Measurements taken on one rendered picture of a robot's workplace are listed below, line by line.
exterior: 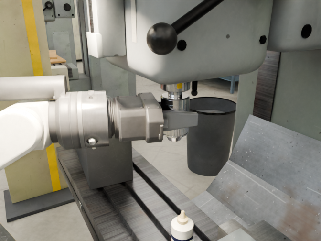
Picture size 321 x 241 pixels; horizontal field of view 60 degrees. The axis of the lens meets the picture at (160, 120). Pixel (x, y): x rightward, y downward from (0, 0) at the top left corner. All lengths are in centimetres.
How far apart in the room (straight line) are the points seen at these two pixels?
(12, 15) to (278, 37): 183
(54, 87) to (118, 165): 38
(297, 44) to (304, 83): 31
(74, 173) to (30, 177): 155
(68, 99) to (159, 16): 19
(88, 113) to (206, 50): 18
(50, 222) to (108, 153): 156
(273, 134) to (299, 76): 16
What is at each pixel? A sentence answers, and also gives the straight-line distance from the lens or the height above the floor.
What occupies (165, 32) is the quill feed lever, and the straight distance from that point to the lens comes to 26.
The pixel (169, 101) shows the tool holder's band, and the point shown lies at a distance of 43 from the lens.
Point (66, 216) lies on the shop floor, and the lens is 227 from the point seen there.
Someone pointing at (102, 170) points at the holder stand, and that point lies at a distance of 75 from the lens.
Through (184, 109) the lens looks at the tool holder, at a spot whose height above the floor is 125.
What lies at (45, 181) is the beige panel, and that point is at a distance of 243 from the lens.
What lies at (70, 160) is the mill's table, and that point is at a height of 96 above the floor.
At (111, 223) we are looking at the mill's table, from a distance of 66.
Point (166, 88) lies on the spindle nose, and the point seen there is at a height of 129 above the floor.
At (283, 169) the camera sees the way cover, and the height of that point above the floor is 103.
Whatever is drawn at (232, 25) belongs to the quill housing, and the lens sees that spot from 37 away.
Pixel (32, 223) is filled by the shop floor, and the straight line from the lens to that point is 229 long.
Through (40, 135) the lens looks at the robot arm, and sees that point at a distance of 41.
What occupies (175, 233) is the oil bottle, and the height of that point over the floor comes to 103.
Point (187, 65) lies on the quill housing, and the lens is 33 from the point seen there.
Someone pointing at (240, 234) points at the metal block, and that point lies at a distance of 44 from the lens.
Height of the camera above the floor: 139
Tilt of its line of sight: 21 degrees down
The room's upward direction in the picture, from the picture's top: straight up
